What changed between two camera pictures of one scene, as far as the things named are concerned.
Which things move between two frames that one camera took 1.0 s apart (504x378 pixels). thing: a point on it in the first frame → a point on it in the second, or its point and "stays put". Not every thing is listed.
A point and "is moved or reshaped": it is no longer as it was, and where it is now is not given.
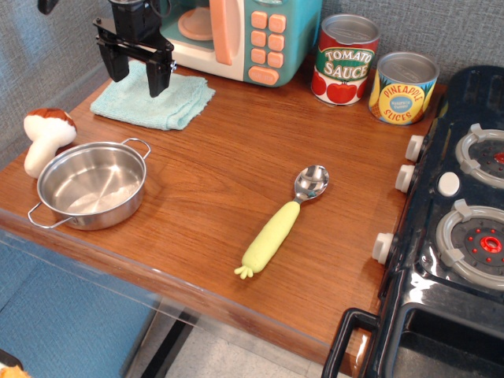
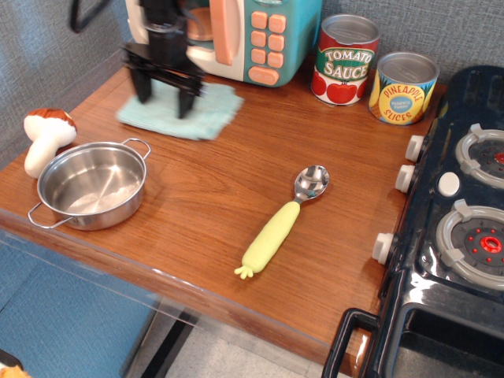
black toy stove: [440, 312] stays put
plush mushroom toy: [48, 129] stays put
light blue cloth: [129, 100] is moved or reshaped
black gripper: [136, 31] → [166, 57]
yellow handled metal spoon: [311, 180] stays put
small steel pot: [94, 187] stays put
